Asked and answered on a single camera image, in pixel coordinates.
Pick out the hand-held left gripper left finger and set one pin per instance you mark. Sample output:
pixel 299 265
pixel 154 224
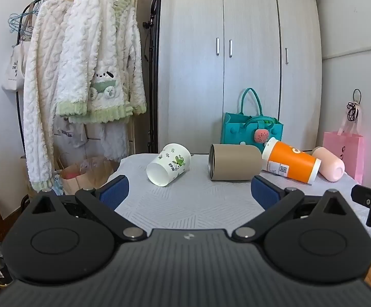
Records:
pixel 115 192

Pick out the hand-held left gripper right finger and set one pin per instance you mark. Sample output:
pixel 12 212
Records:
pixel 264 193

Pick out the orange cup with white lid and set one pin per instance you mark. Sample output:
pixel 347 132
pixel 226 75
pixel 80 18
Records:
pixel 287 160

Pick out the tan cup with metal inside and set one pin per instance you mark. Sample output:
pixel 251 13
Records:
pixel 236 163

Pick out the pink cup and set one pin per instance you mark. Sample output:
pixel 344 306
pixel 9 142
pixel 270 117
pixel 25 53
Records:
pixel 331 166

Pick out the white cup with green print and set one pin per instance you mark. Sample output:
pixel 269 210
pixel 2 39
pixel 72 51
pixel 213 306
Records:
pixel 169 166

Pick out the clear plastic bag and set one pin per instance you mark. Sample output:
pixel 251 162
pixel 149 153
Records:
pixel 91 164

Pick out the brown paper bag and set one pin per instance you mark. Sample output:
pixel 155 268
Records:
pixel 73 182

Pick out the pink paper gift bag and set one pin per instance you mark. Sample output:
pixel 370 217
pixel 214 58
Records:
pixel 348 148

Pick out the white fleece pants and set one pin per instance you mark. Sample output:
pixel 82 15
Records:
pixel 112 140

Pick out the pink fruit plush charm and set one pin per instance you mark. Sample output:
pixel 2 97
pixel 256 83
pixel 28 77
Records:
pixel 262 136

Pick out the teal felt tote bag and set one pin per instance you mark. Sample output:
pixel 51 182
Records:
pixel 236 129

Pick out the grey t-shirt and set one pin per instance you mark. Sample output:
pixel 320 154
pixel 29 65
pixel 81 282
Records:
pixel 70 137

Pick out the white fleece robe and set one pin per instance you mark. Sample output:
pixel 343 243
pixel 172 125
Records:
pixel 41 86

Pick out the black clothes rack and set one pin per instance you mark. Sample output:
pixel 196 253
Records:
pixel 17 102

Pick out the white and green fleece jacket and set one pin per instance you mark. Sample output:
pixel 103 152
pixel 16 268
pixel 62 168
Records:
pixel 86 54

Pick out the grey three-door wardrobe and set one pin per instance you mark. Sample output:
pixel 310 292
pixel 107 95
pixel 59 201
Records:
pixel 188 70

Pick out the white canvas tote bag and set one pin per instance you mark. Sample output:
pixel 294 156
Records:
pixel 12 70

